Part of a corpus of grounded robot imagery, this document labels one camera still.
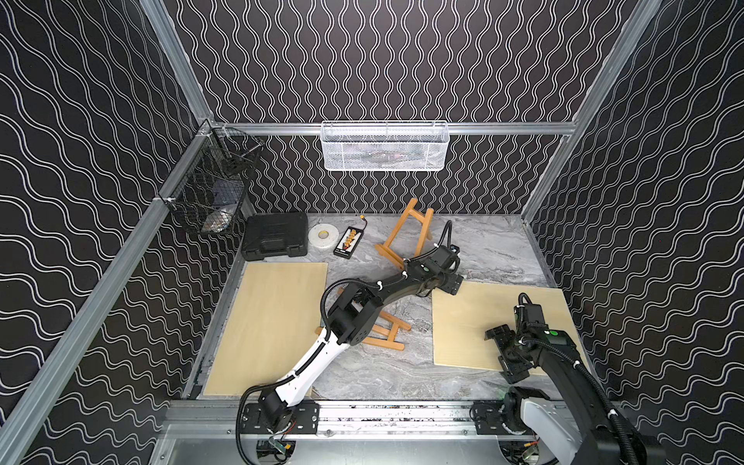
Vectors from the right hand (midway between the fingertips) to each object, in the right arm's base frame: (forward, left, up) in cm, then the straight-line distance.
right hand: (493, 349), depth 84 cm
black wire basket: (+42, +89, +24) cm, 101 cm away
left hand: (+25, +8, +1) cm, 27 cm away
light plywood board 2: (+11, +7, -4) cm, 13 cm away
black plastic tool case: (+46, +75, -1) cm, 88 cm away
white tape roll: (+44, +55, 0) cm, 70 cm away
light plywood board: (+12, +67, -3) cm, 68 cm away
